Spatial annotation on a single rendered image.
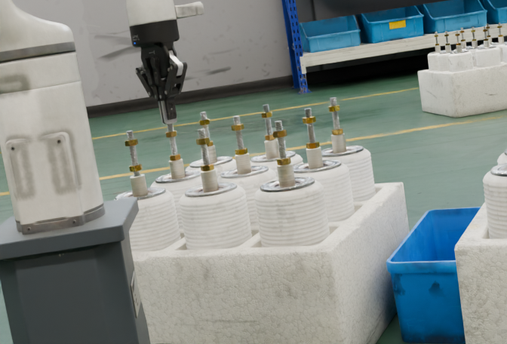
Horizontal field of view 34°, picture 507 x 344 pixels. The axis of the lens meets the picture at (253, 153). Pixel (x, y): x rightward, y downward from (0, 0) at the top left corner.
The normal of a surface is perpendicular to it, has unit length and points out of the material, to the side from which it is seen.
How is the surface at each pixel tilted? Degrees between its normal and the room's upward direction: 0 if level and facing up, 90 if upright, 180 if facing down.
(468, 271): 90
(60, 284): 90
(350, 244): 90
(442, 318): 92
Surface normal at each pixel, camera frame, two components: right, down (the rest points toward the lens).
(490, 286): -0.41, 0.19
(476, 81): 0.15, 0.12
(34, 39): 0.42, 0.17
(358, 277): 0.90, -0.07
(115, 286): 0.72, -0.01
